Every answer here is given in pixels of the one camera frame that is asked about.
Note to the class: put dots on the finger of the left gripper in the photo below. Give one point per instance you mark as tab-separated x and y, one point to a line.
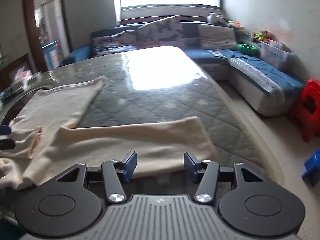
5	130
7	144

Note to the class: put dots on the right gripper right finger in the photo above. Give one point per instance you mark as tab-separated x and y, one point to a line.
207	174

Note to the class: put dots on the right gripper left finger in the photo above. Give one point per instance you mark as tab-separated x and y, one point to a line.
107	180

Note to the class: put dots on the cream beige garment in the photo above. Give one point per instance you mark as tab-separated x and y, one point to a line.
49	141

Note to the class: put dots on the tissue box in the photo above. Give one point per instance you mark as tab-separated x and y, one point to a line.
22	75

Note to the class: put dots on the flat booklet stack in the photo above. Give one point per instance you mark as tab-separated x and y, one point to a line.
34	77

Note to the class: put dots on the blue white small cabinet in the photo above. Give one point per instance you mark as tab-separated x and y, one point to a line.
51	54

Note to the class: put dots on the blue sectional sofa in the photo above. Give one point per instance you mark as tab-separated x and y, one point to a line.
267	90

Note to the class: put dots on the blue plastic stool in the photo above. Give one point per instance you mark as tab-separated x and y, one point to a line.
312	169

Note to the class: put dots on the red plastic stool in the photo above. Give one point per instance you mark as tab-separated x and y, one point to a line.
305	110

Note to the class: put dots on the butterfly pillow left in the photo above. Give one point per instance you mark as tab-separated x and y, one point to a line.
117	43

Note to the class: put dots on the butterfly pillow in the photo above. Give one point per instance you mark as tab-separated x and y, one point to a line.
117	43
165	32

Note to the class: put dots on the green bowl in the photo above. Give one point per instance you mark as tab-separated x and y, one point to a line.
247	49

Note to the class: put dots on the clear plastic storage box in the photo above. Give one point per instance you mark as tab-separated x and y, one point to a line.
277	55

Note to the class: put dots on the grey cushion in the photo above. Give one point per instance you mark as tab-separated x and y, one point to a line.
214	37

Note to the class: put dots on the butterfly pillow right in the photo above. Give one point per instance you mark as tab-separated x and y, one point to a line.
165	32

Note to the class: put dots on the colourful toy pile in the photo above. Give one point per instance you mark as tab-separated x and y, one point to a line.
241	33

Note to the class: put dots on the black white plush toy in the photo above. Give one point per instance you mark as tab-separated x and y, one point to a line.
216	18

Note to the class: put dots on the teal black strap device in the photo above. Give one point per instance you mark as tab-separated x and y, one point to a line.
7	94

